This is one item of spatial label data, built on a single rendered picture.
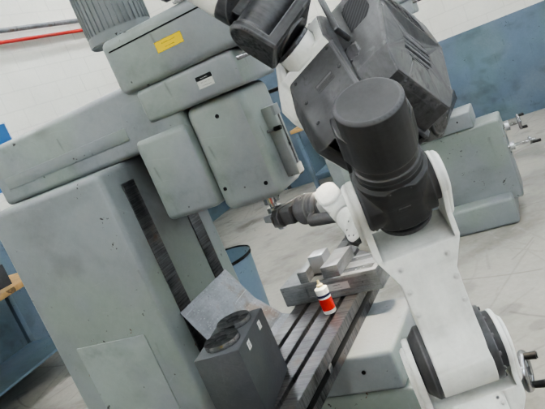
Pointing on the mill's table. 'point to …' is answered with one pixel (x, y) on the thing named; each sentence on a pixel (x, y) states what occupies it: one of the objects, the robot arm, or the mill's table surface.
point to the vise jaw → (336, 262)
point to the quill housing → (240, 145)
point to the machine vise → (301, 281)
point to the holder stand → (242, 363)
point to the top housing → (165, 45)
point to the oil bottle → (324, 299)
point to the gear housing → (200, 83)
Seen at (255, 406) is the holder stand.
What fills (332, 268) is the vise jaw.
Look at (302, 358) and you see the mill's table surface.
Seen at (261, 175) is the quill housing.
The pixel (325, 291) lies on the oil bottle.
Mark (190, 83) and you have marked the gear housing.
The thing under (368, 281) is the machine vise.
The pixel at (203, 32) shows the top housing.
